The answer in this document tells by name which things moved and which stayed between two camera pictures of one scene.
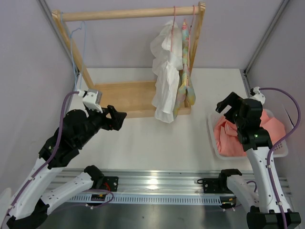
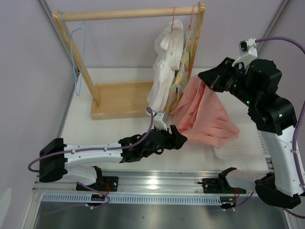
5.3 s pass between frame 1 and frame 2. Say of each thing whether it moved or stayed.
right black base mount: stayed
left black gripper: moved
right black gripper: moved
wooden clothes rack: stayed
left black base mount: stayed
